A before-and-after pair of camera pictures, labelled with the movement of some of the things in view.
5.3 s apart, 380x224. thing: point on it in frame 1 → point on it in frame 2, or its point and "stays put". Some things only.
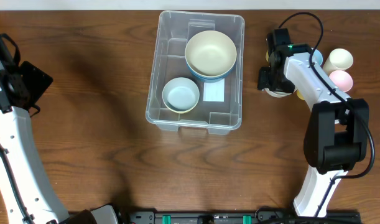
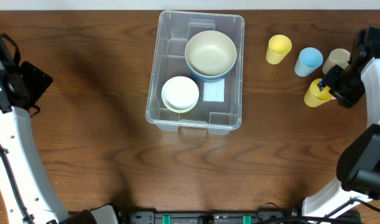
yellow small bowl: x=183 y=112 stays put
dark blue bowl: x=212 y=79 stays put
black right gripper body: x=264 y=78 → x=334 y=79
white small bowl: x=278 y=94 → x=180 y=94
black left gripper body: x=34 y=82 stays put
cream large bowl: x=211 y=53 stays put
